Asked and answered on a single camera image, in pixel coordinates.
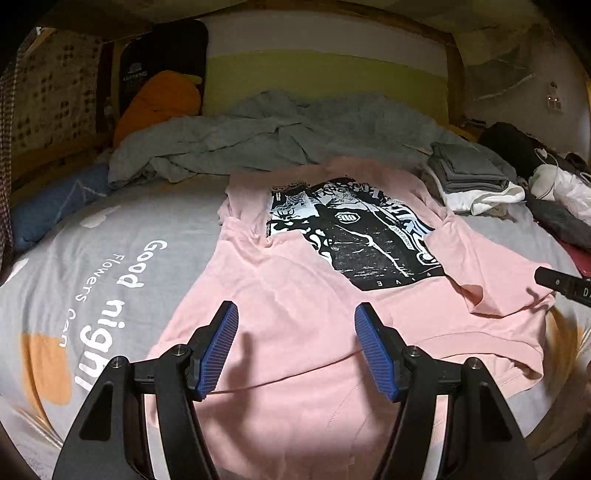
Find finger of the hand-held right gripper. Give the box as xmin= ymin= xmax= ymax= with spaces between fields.
xmin=534 ymin=265 xmax=591 ymax=306

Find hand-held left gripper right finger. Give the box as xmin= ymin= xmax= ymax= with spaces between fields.
xmin=353 ymin=302 xmax=541 ymax=480

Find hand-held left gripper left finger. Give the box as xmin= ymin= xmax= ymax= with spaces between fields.
xmin=52 ymin=300 xmax=241 ymax=480

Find pink printed t-shirt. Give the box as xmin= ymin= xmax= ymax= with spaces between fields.
xmin=145 ymin=157 xmax=557 ymax=480

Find black clothes pile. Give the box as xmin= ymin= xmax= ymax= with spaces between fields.
xmin=478 ymin=121 xmax=591 ymax=185

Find folded grey clothes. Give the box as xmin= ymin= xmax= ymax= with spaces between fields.
xmin=429 ymin=142 xmax=511 ymax=195

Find red cloth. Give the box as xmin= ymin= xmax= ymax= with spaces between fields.
xmin=561 ymin=240 xmax=591 ymax=278

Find dark grey cloth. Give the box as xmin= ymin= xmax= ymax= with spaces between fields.
xmin=524 ymin=194 xmax=591 ymax=254

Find crumpled white cloth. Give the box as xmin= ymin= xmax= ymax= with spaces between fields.
xmin=529 ymin=164 xmax=591 ymax=215

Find folded white cloth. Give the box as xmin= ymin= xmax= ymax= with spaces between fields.
xmin=422 ymin=166 xmax=527 ymax=217

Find grey printed bed sheet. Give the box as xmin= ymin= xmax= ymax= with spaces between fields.
xmin=0 ymin=138 xmax=591 ymax=480

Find blue pillow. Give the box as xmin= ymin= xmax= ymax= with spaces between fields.
xmin=10 ymin=162 xmax=114 ymax=252

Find crumpled grey blanket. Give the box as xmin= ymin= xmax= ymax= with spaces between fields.
xmin=107 ymin=90 xmax=462 ymax=188

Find orange plush pillow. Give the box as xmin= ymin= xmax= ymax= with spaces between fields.
xmin=113 ymin=70 xmax=203 ymax=144

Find plaid cloth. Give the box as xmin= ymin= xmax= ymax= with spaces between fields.
xmin=0 ymin=60 xmax=19 ymax=250

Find beige patterned panel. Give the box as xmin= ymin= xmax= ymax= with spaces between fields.
xmin=9 ymin=30 xmax=105 ymax=153

